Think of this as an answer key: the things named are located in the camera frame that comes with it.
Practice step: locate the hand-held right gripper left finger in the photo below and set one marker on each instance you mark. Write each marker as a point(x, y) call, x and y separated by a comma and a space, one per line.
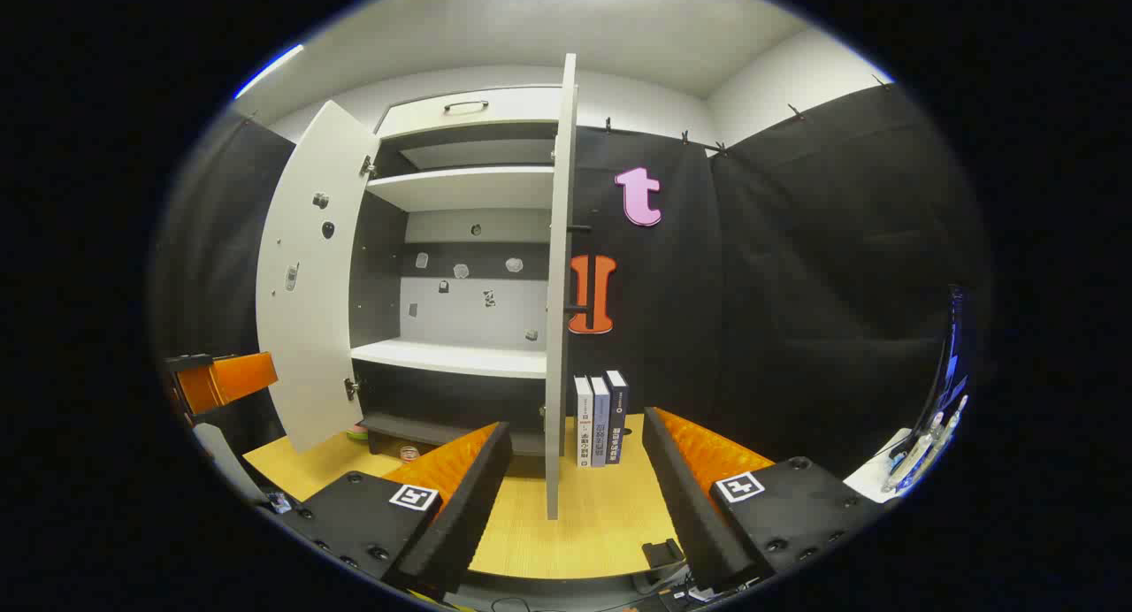
point(469, 515)

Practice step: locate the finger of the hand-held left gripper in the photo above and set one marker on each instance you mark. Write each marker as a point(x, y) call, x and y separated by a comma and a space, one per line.
point(230, 378)

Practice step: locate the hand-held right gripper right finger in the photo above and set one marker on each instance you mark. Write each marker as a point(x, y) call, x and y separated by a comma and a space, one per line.
point(685, 506)

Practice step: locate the small black stand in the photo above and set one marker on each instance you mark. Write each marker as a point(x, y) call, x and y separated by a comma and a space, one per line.
point(663, 556)

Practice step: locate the small clear jar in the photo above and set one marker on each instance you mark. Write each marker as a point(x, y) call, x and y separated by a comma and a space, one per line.
point(409, 454)

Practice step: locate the dark navy book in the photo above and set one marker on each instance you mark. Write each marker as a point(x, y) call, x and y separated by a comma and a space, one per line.
point(617, 417)

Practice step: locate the light blue book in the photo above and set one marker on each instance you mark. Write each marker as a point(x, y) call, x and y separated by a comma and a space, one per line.
point(600, 426)

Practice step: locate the white book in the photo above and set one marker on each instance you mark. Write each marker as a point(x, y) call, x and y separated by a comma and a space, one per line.
point(583, 426)

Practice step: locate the small pink and green object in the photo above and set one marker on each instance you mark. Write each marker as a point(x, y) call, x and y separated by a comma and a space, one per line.
point(357, 433)

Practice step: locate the white and grey cabinet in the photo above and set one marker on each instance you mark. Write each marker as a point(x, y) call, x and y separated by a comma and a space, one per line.
point(460, 357)

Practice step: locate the black backdrop cloth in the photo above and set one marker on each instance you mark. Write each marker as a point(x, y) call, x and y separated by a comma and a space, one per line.
point(796, 285)

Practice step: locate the white cabinet drawer front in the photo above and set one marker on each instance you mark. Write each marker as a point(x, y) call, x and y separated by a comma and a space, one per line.
point(522, 108)

